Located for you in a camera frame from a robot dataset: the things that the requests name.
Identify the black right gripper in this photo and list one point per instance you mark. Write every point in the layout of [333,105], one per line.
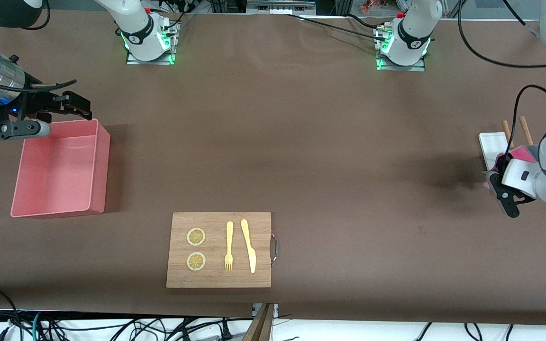
[34,103]

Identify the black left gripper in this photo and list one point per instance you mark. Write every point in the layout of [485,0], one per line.
[501,165]

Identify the red cloth with grey back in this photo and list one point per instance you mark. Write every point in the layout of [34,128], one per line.
[522,154]

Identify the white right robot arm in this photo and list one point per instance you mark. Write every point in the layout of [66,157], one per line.
[133,19]

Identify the white rack base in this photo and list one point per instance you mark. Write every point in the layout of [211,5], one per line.
[491,147]

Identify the brown wooden rod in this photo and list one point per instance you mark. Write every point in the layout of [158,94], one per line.
[525,130]
[507,135]

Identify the pink plastic bin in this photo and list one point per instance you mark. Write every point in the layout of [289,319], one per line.
[55,175]

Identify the lemon slice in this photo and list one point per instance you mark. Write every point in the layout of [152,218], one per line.
[196,237]
[196,261]

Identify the orange background object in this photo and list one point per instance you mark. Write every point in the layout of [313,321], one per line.
[372,5]

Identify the yellow plastic fork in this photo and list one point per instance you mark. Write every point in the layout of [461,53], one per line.
[229,237]

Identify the yellow plastic knife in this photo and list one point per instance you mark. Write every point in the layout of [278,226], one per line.
[249,246]

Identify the wooden cutting board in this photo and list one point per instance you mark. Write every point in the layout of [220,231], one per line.
[218,279]

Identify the white power strip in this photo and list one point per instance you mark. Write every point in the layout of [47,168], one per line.
[280,4]

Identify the black power plug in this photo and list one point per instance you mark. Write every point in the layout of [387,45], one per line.
[226,331]

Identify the wooden plank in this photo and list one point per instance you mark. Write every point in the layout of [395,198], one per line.
[259,327]

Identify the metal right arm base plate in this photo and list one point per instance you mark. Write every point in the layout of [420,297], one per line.
[171,42]

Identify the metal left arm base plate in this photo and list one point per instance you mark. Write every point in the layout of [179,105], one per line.
[417,66]

